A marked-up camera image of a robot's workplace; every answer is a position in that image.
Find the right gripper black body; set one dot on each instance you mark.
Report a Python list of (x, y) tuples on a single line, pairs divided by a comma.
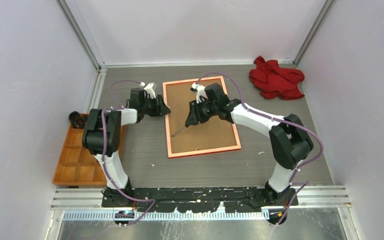
[(207, 110)]

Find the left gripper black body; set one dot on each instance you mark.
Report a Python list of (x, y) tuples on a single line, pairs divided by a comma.
[(149, 106)]

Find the red picture frame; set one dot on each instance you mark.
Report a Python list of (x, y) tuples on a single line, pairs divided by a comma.
[(213, 136)]

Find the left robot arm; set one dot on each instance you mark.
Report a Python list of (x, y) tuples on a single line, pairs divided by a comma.
[(102, 135)]

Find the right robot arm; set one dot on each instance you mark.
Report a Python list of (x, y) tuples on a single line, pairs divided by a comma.
[(289, 142)]

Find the red cloth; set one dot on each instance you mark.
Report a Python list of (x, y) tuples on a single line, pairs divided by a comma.
[(274, 81)]

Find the wooden compartment tray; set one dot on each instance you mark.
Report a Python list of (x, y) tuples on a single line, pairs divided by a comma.
[(77, 167)]

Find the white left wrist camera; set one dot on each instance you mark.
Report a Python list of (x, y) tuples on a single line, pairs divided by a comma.
[(149, 88)]

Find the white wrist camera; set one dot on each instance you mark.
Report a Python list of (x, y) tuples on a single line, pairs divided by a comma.
[(200, 93), (149, 88)]

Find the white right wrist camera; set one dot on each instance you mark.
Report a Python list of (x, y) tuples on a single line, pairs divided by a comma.
[(200, 93)]

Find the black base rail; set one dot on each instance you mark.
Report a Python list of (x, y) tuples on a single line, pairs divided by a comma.
[(195, 199)]

